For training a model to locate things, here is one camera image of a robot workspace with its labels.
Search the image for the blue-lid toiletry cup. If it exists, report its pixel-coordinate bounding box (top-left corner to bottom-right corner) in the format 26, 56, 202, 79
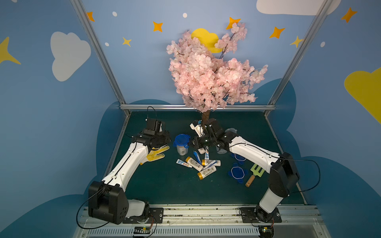
174, 134, 191, 156
216, 146, 228, 154
225, 128, 237, 134

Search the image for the blue cup lid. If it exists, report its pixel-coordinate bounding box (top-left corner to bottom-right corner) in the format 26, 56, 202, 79
228, 163, 248, 184
231, 153, 246, 165

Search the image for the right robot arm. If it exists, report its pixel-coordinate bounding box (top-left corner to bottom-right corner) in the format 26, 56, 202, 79
189, 119, 300, 223

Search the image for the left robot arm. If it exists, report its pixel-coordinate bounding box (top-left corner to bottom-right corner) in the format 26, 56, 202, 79
88, 118, 171, 225

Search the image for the yellow work glove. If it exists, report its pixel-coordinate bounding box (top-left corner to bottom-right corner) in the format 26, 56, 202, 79
140, 145, 170, 165

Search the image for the orange-cap white bottle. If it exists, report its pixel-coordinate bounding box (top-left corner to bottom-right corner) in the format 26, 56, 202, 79
201, 159, 221, 167
197, 166, 217, 180
198, 148, 206, 154
186, 157, 203, 172

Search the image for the white blue toothpaste tube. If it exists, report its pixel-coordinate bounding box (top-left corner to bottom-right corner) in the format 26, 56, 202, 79
204, 146, 210, 160

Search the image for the blue toothbrush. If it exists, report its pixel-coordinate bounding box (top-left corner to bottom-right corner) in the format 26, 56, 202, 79
203, 161, 217, 171
193, 151, 202, 164

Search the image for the pink cherry blossom tree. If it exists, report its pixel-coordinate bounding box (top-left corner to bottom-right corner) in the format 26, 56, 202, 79
166, 23, 268, 123

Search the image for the left circuit board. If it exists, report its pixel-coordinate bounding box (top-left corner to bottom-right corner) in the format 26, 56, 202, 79
133, 226, 151, 237

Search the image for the circuit board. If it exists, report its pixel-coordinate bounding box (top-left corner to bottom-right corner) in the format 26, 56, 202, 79
133, 226, 151, 237
259, 227, 274, 238

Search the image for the right circuit board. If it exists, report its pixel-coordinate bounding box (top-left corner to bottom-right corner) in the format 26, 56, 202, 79
259, 227, 274, 238

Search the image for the green wooden-handled scraper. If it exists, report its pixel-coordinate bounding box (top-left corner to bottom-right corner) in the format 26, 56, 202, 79
245, 164, 265, 187

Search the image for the aluminium back frame bar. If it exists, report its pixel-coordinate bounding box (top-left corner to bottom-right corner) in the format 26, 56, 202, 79
119, 104, 276, 112

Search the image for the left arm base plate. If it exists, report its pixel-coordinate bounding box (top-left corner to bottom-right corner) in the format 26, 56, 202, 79
123, 207, 164, 224

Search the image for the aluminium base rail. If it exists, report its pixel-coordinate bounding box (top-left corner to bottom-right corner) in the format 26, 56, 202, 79
73, 204, 330, 238

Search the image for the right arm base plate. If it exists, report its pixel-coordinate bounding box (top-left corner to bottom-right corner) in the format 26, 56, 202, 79
239, 206, 282, 224

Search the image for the left aluminium frame post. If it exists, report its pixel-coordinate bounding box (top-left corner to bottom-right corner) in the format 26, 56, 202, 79
70, 0, 126, 105

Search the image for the aluminium frame post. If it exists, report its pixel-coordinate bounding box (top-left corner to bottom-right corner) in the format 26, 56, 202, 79
70, 0, 126, 105
264, 0, 334, 118

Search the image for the right aluminium frame post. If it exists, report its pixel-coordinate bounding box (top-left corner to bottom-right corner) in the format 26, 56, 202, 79
264, 0, 334, 118

